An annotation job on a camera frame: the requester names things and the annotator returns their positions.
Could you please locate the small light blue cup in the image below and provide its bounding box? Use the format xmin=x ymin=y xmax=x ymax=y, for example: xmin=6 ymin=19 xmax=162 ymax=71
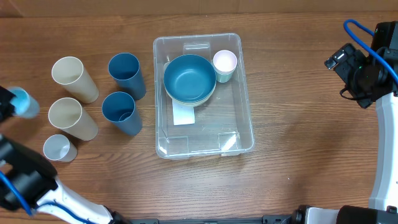
xmin=8 ymin=86 xmax=40 ymax=119

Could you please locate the tall blue cup front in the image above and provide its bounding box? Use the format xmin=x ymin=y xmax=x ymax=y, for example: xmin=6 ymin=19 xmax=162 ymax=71
xmin=101 ymin=91 xmax=142 ymax=136

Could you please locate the small pink cup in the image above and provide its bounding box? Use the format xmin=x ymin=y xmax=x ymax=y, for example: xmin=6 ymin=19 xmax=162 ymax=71
xmin=213 ymin=50 xmax=238 ymax=75

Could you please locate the small mint green cup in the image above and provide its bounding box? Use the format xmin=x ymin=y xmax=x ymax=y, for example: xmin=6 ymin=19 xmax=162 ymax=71
xmin=216 ymin=70 xmax=234 ymax=83

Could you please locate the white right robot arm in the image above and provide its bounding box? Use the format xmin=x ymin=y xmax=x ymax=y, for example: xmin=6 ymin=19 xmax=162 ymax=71
xmin=285 ymin=19 xmax=397 ymax=224

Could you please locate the small grey cup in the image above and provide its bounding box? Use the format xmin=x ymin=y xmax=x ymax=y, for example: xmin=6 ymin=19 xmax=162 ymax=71
xmin=43 ymin=134 xmax=78 ymax=162

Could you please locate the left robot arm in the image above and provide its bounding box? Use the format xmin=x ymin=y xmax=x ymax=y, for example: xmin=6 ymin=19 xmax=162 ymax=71
xmin=1 ymin=135 xmax=130 ymax=224

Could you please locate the teal blue bowl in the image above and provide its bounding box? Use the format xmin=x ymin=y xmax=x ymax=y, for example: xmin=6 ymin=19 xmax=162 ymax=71
xmin=164 ymin=54 xmax=216 ymax=103

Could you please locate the white label in bin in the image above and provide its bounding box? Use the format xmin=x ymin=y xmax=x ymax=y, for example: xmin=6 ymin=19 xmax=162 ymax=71
xmin=172 ymin=100 xmax=195 ymax=126

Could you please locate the tall cream cup front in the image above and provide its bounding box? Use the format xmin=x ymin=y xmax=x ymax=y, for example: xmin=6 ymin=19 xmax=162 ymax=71
xmin=48 ymin=98 xmax=99 ymax=141

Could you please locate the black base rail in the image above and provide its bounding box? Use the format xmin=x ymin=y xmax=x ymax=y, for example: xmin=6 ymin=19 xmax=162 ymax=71
xmin=130 ymin=215 xmax=291 ymax=224

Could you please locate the tall blue cup back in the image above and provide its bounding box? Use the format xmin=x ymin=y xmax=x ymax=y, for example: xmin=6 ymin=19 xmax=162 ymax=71
xmin=108 ymin=52 xmax=146 ymax=100

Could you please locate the tall blue cup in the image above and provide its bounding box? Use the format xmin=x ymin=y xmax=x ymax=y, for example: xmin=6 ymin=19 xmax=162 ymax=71
xmin=101 ymin=91 xmax=142 ymax=136
xmin=108 ymin=52 xmax=146 ymax=100

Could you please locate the tall cream cup back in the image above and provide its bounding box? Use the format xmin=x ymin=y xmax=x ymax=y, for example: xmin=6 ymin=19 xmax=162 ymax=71
xmin=52 ymin=56 xmax=99 ymax=103

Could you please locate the cream bowl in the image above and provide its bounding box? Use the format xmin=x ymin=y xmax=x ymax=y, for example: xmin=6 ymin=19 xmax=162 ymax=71
xmin=166 ymin=88 xmax=215 ymax=107

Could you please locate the clear plastic storage bin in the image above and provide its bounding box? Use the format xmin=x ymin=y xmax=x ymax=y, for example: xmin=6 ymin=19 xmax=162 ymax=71
xmin=153 ymin=33 xmax=255 ymax=159

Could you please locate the tall cream cup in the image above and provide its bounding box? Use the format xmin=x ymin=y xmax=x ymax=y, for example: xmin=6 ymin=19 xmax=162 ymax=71
xmin=48 ymin=98 xmax=99 ymax=141
xmin=52 ymin=56 xmax=99 ymax=103

